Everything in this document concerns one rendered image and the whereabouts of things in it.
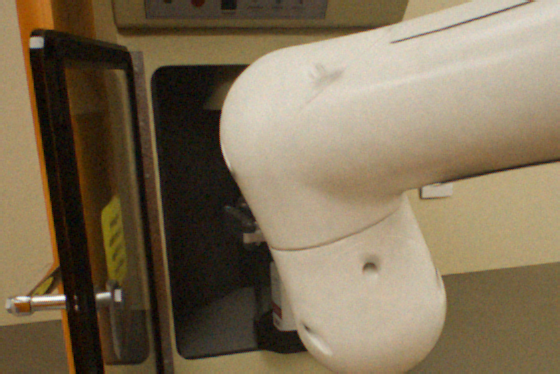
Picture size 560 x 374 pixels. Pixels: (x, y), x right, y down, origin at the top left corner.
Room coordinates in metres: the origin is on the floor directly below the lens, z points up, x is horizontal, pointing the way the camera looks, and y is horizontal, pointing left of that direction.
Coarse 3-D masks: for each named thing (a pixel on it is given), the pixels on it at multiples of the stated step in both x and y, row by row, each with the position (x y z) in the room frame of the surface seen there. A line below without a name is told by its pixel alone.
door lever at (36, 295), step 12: (48, 264) 0.50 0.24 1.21; (36, 276) 0.47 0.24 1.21; (48, 276) 0.47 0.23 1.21; (60, 276) 0.49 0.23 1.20; (24, 288) 0.44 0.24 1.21; (36, 288) 0.44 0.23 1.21; (48, 288) 0.46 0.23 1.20; (12, 300) 0.42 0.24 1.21; (24, 300) 0.42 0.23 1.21; (36, 300) 0.43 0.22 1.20; (48, 300) 0.43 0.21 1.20; (60, 300) 0.43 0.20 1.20; (12, 312) 0.42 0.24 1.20; (24, 312) 0.42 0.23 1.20
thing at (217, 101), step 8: (216, 72) 0.82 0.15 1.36; (224, 72) 0.80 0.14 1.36; (232, 72) 0.79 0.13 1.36; (240, 72) 0.79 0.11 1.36; (216, 80) 0.81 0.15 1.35; (224, 80) 0.80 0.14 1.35; (232, 80) 0.79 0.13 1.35; (216, 88) 0.80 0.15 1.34; (224, 88) 0.79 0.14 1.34; (208, 96) 0.82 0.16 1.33; (216, 96) 0.80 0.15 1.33; (224, 96) 0.79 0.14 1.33; (208, 104) 0.81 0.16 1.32; (216, 104) 0.79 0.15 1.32
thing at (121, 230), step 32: (32, 32) 0.40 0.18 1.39; (32, 64) 0.39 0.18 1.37; (96, 96) 0.52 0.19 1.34; (128, 96) 0.66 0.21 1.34; (96, 128) 0.51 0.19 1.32; (128, 128) 0.64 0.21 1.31; (96, 160) 0.49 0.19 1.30; (128, 160) 0.62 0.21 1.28; (96, 192) 0.48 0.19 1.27; (128, 192) 0.61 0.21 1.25; (64, 224) 0.39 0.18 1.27; (96, 224) 0.47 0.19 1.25; (128, 224) 0.59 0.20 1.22; (64, 256) 0.39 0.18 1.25; (96, 256) 0.46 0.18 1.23; (128, 256) 0.57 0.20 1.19; (64, 288) 0.39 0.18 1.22; (128, 288) 0.55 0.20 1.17; (128, 320) 0.54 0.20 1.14; (128, 352) 0.52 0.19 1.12
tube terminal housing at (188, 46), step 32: (128, 32) 0.71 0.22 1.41; (160, 32) 0.72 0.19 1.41; (192, 32) 0.73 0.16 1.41; (224, 32) 0.74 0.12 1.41; (256, 32) 0.75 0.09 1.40; (288, 32) 0.76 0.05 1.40; (320, 32) 0.77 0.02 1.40; (352, 32) 0.78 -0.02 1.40; (160, 64) 0.72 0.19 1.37; (192, 64) 0.73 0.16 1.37; (224, 64) 0.75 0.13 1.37; (160, 192) 0.72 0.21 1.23; (160, 224) 0.71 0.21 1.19; (256, 352) 0.74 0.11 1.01
